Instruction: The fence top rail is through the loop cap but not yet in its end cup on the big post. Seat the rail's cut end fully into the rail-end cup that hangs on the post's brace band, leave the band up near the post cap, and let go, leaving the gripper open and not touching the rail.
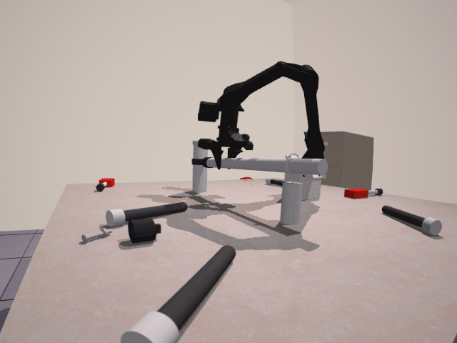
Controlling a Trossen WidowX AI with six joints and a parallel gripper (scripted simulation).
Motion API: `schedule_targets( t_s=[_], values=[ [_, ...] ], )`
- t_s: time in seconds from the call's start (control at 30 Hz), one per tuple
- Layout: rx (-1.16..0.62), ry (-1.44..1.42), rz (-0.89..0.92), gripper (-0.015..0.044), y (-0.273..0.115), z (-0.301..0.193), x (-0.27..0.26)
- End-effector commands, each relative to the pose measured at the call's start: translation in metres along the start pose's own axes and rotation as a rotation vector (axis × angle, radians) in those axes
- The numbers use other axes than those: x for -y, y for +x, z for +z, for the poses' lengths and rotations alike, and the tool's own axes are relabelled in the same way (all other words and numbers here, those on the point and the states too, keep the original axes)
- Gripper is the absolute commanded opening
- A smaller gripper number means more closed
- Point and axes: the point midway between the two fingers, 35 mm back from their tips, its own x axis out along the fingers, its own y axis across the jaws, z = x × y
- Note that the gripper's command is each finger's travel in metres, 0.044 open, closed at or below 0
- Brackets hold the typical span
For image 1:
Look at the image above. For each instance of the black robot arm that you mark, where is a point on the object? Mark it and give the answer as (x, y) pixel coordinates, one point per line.
(229, 105)

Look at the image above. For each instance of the grey bolt with nut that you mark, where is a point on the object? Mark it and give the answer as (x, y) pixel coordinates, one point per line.
(103, 232)

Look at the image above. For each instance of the black rod with white end cap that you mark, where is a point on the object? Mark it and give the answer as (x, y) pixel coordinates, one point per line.
(118, 217)
(272, 181)
(163, 326)
(429, 225)

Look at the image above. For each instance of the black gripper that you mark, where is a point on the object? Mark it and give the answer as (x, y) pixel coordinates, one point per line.
(215, 146)

